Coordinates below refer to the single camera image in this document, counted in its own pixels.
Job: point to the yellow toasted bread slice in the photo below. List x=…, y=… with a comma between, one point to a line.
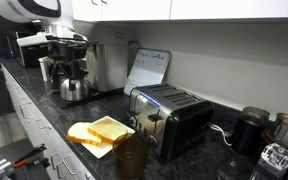
x=107, y=130

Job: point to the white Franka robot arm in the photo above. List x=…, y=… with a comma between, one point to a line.
x=10, y=10

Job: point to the clear faceted glass stopper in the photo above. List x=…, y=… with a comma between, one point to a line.
x=274, y=161

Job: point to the white upper cabinets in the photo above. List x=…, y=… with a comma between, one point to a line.
x=184, y=8

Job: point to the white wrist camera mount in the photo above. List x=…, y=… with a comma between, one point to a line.
x=30, y=39

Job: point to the black microwave oven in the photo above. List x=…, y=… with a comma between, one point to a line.
x=30, y=55

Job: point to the white paper carton box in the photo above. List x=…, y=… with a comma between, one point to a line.
x=44, y=68

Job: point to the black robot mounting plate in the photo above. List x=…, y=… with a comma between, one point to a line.
x=4, y=150

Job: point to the steel carafe with black lid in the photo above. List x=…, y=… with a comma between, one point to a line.
x=82, y=94

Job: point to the black clamp with orange grip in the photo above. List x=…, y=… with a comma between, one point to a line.
x=27, y=156

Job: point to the black canister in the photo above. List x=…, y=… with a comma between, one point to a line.
x=249, y=133

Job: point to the dark translucent brown cup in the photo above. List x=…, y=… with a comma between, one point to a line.
x=130, y=160

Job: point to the white bread slice orange crust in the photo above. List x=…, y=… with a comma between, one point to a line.
x=79, y=133

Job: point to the steel and black toaster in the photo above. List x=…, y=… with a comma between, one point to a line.
x=170, y=123

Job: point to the stainless steel coffee maker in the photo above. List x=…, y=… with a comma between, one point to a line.
x=110, y=66

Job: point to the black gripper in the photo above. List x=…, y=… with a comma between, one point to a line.
x=67, y=48

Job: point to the small handwritten whiteboard sign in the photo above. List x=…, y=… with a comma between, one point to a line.
x=149, y=70

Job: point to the white lower cabinet drawers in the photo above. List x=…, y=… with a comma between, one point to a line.
x=47, y=133

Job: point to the blue container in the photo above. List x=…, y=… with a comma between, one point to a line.
x=5, y=53

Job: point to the white square plate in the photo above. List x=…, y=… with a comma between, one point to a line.
x=99, y=150

